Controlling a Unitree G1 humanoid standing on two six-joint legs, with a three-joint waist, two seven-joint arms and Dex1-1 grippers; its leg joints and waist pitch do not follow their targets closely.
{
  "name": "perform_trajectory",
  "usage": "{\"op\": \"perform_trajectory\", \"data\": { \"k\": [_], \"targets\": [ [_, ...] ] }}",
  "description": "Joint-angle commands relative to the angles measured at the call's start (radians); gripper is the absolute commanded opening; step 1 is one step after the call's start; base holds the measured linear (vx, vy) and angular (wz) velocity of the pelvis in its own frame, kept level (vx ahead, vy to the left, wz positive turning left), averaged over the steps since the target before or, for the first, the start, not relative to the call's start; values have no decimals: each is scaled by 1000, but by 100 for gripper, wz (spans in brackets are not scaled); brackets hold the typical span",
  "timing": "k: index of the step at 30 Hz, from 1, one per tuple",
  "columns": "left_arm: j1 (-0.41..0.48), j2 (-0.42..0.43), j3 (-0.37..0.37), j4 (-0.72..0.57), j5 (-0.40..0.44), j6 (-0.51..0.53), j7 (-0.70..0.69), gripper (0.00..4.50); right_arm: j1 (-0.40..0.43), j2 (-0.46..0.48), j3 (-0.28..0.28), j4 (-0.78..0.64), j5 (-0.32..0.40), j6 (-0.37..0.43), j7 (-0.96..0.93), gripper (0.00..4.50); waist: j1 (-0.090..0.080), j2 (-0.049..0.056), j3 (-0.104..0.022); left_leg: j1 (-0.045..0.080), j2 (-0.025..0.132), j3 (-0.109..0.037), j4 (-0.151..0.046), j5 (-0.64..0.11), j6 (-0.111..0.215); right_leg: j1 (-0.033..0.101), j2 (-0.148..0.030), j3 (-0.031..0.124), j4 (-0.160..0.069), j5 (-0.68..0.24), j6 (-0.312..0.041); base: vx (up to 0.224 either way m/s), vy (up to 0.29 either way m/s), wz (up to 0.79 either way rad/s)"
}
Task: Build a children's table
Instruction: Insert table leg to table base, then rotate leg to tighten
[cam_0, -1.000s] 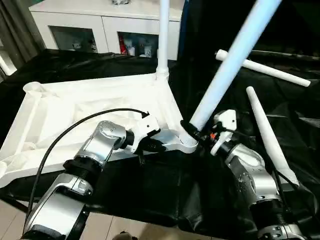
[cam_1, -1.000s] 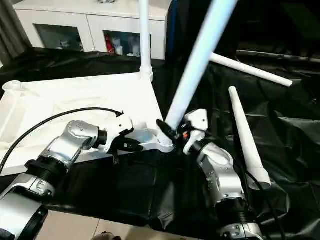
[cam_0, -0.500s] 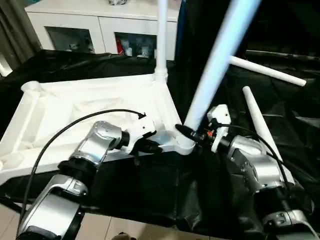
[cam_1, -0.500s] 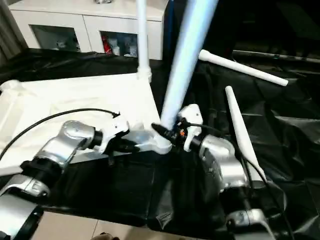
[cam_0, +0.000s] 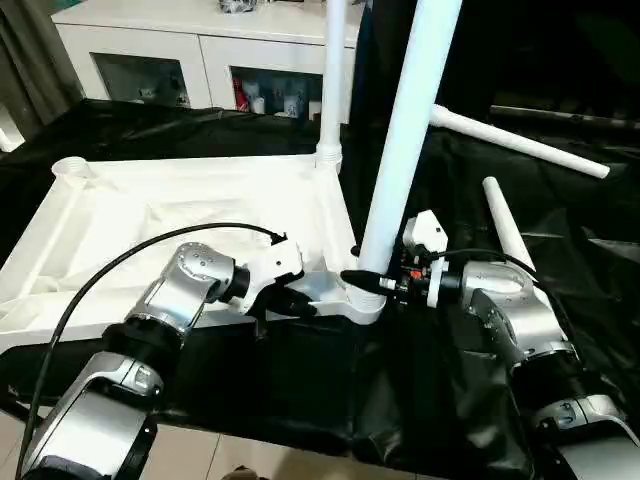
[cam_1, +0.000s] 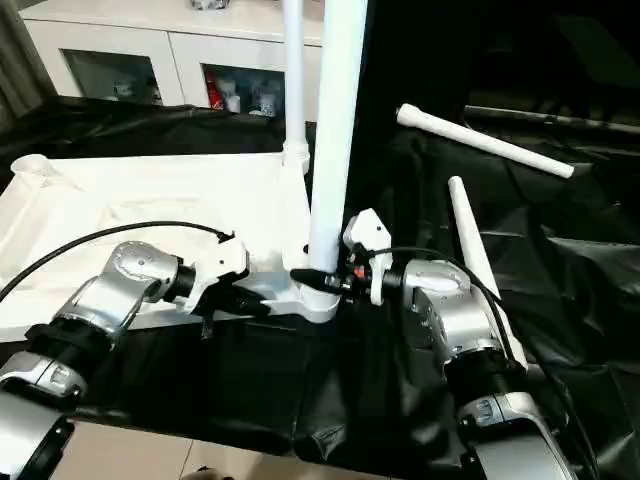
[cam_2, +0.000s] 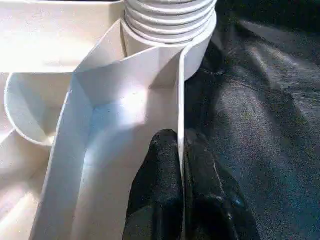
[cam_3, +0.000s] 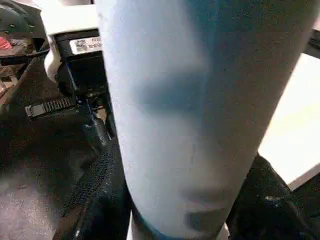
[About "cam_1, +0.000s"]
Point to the black box with yellow label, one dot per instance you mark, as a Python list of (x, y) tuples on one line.
[(415, 50)]

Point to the black work mat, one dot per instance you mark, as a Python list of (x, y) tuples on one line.
[(250, 390)]

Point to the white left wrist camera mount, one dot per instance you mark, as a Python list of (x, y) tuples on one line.
[(220, 260)]

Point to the white bottle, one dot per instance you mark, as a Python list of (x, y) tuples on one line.
[(233, 100)]

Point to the dark metal rail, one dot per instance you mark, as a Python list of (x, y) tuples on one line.
[(550, 117)]

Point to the white glass-door cabinet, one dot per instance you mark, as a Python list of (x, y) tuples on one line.
[(150, 40)]

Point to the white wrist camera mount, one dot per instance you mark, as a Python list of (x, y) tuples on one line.
[(370, 235), (220, 260)]

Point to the grey curtain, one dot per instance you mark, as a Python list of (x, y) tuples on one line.
[(20, 60)]

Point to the white plastic table leg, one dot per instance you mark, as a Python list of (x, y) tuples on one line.
[(335, 125), (295, 75), (470, 235), (485, 137)]

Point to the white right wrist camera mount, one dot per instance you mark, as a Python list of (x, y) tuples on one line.
[(370, 235)]

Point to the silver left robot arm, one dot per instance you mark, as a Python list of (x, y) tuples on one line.
[(100, 310)]

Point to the grey patterned ornament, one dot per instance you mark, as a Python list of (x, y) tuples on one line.
[(210, 4)]

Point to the red package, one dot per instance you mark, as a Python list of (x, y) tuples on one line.
[(215, 90)]

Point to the black left robot foot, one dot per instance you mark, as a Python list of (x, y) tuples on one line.
[(210, 472)]

